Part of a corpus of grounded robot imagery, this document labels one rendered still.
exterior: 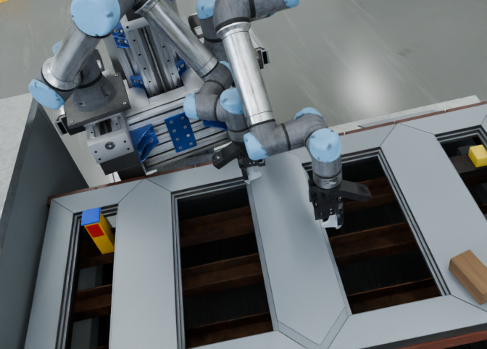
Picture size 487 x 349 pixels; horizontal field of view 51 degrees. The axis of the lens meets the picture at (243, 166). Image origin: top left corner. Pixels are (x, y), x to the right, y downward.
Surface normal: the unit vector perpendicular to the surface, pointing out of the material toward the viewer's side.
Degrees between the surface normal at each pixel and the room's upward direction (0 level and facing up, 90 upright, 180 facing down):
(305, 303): 0
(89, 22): 85
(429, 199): 0
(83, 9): 85
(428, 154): 0
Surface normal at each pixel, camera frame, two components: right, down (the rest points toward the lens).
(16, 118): -0.17, -0.69
